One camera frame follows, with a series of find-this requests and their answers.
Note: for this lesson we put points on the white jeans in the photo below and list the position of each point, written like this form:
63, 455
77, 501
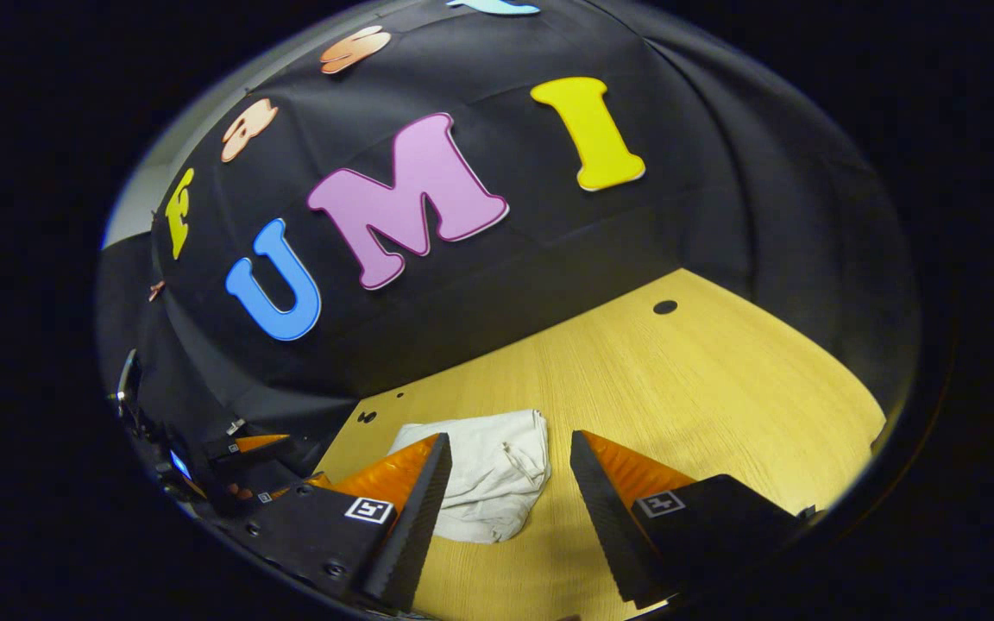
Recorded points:
497, 474

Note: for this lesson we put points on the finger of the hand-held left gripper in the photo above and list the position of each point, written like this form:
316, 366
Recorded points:
268, 493
225, 448

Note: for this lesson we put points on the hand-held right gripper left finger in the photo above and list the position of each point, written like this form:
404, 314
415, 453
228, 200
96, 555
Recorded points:
415, 526

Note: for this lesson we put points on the small dark backdrop clip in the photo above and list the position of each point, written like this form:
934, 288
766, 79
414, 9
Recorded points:
154, 291

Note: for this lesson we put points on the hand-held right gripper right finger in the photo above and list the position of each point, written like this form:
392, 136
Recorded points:
605, 517

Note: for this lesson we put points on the black backdrop cloth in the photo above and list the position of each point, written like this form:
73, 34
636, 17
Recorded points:
678, 172

